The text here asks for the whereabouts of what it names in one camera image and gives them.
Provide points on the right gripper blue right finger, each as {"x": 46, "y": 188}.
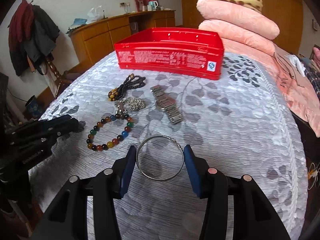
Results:
{"x": 193, "y": 172}

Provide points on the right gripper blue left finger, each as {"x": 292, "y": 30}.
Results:
{"x": 127, "y": 170}

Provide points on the silver bangle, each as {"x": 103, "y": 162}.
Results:
{"x": 160, "y": 158}

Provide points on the silver metal wristwatch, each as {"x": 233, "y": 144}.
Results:
{"x": 167, "y": 104}

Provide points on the dark blue waste bin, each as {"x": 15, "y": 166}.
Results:
{"x": 34, "y": 107}

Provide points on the white leaf-patterned quilt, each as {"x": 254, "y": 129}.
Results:
{"x": 240, "y": 124}

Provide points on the wooden coat stand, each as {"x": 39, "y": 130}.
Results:
{"x": 60, "y": 81}

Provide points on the dark grey jacket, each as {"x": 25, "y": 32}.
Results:
{"x": 33, "y": 52}

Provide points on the red metal tin box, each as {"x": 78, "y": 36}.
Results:
{"x": 176, "y": 50}

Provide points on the dark red coat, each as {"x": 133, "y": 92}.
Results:
{"x": 20, "y": 25}

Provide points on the wooden sideboard cabinet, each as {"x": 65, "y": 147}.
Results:
{"x": 92, "y": 42}

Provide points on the pink bed sheet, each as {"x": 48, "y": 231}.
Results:
{"x": 301, "y": 100}

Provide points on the blue folded cloth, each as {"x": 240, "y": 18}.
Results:
{"x": 78, "y": 22}

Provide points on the lower pink folded duvet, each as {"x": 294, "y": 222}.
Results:
{"x": 238, "y": 34}

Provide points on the pink folded duvet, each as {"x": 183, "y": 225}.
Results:
{"x": 238, "y": 15}
{"x": 238, "y": 34}

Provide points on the plaid folded clothing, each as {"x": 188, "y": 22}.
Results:
{"x": 313, "y": 76}

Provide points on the white plastic bag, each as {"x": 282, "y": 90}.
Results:
{"x": 95, "y": 14}

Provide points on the upper pink folded duvet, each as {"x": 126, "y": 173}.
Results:
{"x": 238, "y": 15}

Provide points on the teal electric kettle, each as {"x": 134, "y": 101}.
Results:
{"x": 153, "y": 4}

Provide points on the pink folded clothing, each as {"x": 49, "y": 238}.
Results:
{"x": 316, "y": 56}

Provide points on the red photo frame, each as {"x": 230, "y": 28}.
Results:
{"x": 140, "y": 4}

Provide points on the wall intercom phone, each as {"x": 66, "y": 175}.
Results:
{"x": 314, "y": 25}

